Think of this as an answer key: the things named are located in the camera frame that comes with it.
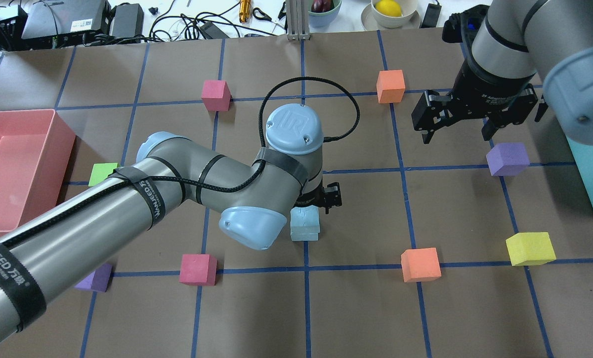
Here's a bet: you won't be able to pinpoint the purple block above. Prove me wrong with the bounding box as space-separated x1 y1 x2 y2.
74 263 113 292
486 142 531 177

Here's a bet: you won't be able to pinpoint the aluminium frame post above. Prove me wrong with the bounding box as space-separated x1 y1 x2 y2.
285 0 311 41

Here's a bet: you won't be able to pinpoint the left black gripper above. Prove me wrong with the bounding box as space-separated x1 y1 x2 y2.
294 182 342 214

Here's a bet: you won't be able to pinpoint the pink block near left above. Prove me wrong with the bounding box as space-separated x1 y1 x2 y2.
178 254 217 287

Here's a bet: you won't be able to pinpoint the black power adapter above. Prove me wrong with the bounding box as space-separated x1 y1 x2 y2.
420 3 442 28

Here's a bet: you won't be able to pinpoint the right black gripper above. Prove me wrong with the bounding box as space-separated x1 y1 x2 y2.
411 63 538 145

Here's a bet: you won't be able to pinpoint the green bowl with fruit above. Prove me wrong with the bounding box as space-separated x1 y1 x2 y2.
306 0 342 28

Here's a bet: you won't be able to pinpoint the light blue block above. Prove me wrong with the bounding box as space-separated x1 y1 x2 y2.
290 205 321 236
290 232 320 242

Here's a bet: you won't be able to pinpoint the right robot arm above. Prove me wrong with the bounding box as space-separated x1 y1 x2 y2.
412 0 593 146

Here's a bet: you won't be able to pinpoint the pink block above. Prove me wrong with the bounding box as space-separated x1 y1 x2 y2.
201 80 231 112
178 254 217 287

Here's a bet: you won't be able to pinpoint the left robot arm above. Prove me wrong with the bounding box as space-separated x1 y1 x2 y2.
0 103 338 344

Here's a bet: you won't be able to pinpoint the orange block far right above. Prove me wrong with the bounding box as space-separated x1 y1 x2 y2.
376 69 406 104

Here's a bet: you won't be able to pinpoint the purple block left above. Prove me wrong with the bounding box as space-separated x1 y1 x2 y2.
74 263 113 292

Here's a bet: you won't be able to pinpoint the black scissors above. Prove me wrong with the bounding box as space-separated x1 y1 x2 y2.
252 7 286 22

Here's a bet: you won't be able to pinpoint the yellow lemon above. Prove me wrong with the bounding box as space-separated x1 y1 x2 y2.
374 0 403 17

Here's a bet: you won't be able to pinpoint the pink plastic bin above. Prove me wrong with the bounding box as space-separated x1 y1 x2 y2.
0 109 76 237

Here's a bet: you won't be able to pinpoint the bowl with lemon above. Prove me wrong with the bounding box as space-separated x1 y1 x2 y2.
361 0 421 30

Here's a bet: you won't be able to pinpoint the yellow handled tool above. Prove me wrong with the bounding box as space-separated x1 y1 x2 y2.
239 0 252 23

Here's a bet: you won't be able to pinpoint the pink block far left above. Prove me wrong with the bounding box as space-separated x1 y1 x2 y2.
201 80 231 112

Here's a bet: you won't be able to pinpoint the green block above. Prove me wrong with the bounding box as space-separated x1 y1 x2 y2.
87 163 119 186

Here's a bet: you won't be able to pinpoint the yellow block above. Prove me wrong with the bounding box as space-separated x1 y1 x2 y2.
506 232 557 267

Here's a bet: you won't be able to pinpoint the purple block right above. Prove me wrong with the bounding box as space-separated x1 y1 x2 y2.
486 142 531 177

